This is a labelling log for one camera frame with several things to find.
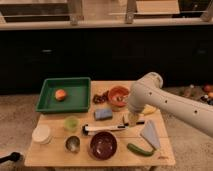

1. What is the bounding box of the blue sponge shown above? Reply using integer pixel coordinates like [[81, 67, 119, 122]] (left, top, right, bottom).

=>
[[94, 108, 113, 120]]

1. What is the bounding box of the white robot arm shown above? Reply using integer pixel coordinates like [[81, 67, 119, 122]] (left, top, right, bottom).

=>
[[127, 72, 213, 137]]

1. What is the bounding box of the green plastic cup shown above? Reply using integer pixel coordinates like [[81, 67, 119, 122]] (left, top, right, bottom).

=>
[[64, 116, 78, 132]]

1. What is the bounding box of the small metal cup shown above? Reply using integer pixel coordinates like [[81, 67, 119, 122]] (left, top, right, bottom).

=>
[[65, 136, 80, 153]]

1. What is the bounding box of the wooden block brush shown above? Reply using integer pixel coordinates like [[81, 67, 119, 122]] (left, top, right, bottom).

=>
[[123, 113, 145, 126]]

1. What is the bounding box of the yellow banana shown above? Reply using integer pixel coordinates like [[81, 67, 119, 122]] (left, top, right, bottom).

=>
[[143, 105, 156, 115]]

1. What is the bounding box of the grey folded cloth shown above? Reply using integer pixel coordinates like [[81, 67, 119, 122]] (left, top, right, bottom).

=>
[[140, 120, 161, 149]]

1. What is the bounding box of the orange bowl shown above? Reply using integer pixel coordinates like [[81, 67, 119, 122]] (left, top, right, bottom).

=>
[[108, 86, 129, 107]]

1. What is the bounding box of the green cucumber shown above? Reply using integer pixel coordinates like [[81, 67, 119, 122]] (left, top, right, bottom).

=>
[[127, 143, 155, 157]]

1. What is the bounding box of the dark grapes bunch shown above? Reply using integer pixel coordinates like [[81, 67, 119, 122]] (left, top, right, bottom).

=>
[[93, 91, 108, 104]]

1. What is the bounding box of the dark red bowl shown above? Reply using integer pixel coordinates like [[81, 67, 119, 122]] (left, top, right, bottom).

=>
[[89, 131, 117, 160]]

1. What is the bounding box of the orange peach fruit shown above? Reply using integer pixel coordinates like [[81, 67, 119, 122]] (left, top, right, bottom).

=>
[[55, 89, 67, 101]]

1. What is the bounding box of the black object on floor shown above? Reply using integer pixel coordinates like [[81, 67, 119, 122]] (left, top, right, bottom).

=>
[[0, 152, 21, 164]]

